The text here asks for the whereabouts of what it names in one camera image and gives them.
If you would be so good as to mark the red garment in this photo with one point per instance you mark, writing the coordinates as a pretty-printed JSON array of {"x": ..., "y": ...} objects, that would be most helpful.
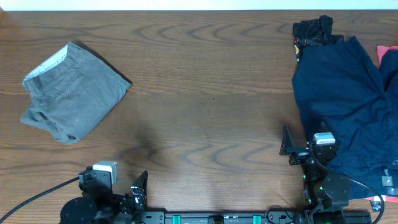
[{"x": 385, "y": 51}]

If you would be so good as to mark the black patterned garment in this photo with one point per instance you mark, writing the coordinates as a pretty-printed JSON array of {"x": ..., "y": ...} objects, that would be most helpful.
[{"x": 314, "y": 33}]

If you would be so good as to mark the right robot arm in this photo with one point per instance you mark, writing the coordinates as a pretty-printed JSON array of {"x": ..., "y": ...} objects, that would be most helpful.
[{"x": 325, "y": 191}]

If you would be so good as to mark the grey shorts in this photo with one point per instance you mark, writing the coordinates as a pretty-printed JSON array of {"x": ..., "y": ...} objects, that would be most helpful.
[{"x": 71, "y": 92}]

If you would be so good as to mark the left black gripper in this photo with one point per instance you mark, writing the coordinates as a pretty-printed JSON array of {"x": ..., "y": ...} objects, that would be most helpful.
[{"x": 123, "y": 196}]

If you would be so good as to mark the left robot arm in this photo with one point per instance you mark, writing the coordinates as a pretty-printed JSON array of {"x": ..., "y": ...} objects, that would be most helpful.
[{"x": 83, "y": 210}]

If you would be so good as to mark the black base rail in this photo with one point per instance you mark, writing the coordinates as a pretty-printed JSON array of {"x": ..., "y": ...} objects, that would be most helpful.
[{"x": 273, "y": 216}]

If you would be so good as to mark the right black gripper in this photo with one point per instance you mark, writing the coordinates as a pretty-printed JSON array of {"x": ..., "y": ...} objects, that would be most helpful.
[{"x": 300, "y": 154}]

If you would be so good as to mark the navy blue garment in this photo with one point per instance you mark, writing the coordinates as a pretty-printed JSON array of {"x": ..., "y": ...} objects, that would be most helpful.
[{"x": 339, "y": 86}]

